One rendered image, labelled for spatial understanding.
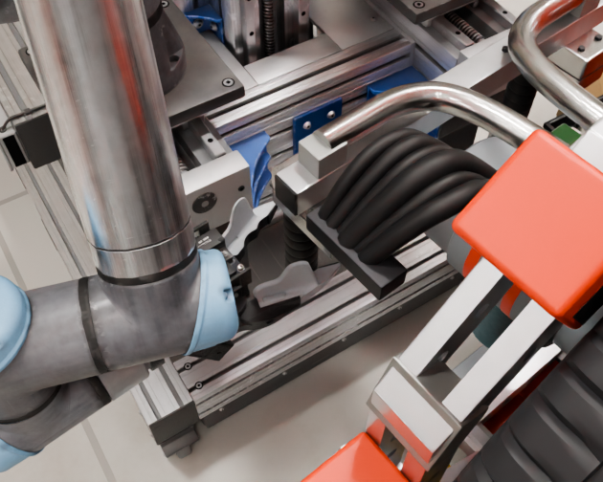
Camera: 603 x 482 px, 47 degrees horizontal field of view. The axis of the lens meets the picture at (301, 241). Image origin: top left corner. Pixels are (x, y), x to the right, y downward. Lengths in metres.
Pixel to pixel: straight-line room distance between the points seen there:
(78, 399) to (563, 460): 0.39
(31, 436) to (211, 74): 0.51
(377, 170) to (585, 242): 0.21
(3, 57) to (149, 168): 0.71
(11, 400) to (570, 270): 0.40
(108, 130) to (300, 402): 1.15
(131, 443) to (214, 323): 1.04
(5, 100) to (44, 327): 0.60
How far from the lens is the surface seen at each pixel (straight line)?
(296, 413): 1.53
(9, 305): 0.52
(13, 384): 0.55
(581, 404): 0.40
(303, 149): 0.58
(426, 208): 0.50
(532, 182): 0.38
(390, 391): 0.50
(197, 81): 0.92
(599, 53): 0.81
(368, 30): 1.15
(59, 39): 0.45
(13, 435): 0.63
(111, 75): 0.45
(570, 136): 1.14
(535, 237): 0.37
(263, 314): 0.67
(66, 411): 0.63
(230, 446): 1.51
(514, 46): 0.69
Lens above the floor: 1.42
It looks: 54 degrees down
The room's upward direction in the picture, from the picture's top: straight up
